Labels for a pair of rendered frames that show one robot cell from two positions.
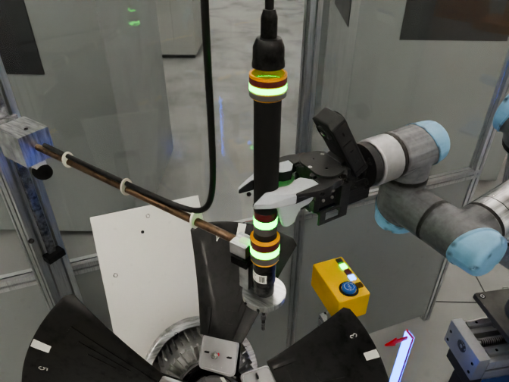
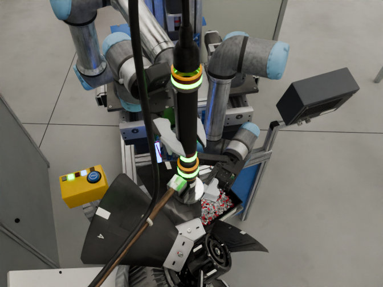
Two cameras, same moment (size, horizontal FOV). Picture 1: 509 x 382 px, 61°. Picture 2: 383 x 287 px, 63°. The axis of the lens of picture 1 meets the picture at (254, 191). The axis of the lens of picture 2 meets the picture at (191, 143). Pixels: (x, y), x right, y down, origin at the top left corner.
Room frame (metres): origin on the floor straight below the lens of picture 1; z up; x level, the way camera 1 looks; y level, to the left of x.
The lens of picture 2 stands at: (0.46, 0.32, 2.11)
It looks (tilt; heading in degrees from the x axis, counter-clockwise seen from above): 54 degrees down; 270
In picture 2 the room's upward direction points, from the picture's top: straight up
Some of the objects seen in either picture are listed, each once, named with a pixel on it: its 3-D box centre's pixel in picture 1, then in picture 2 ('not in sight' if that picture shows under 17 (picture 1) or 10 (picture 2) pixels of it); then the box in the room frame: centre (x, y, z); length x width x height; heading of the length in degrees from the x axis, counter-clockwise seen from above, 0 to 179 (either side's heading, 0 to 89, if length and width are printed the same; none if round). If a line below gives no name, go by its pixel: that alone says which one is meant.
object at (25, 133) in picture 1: (23, 140); not in sight; (0.83, 0.50, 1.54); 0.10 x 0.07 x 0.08; 56
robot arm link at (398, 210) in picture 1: (406, 203); (138, 86); (0.60, -0.27, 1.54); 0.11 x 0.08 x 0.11; 30
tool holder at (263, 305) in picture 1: (258, 270); (186, 183); (0.48, -0.01, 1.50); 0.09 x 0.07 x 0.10; 55
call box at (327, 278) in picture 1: (338, 289); (85, 187); (0.87, -0.25, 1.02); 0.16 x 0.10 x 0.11; 21
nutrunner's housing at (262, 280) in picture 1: (266, 190); (187, 138); (0.47, -0.02, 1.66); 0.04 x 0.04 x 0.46
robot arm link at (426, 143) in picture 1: (410, 149); (125, 57); (0.62, -0.26, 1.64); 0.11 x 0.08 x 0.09; 121
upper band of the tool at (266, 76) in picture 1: (267, 85); (186, 76); (0.47, -0.02, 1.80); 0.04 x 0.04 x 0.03
